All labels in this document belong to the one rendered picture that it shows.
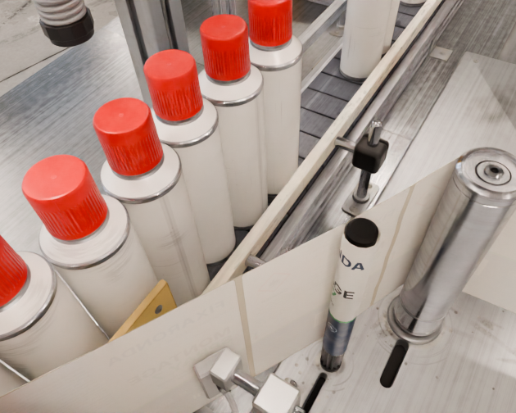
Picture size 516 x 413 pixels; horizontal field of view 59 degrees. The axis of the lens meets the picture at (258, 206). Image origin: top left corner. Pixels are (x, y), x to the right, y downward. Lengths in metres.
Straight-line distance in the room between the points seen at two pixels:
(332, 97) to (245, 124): 0.26
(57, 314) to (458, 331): 0.31
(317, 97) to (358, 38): 0.08
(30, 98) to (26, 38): 1.99
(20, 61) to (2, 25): 0.40
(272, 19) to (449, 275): 0.22
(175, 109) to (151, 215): 0.07
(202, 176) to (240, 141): 0.05
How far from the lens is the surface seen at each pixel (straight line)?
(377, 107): 0.59
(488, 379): 0.42
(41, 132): 0.71
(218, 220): 0.38
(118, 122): 0.27
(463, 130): 0.59
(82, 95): 0.75
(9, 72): 2.54
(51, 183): 0.25
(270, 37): 0.36
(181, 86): 0.29
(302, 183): 0.45
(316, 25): 0.57
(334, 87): 0.62
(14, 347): 0.27
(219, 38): 0.32
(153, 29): 0.47
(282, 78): 0.38
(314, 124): 0.56
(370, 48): 0.60
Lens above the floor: 1.25
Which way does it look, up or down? 52 degrees down
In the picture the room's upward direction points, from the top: 4 degrees counter-clockwise
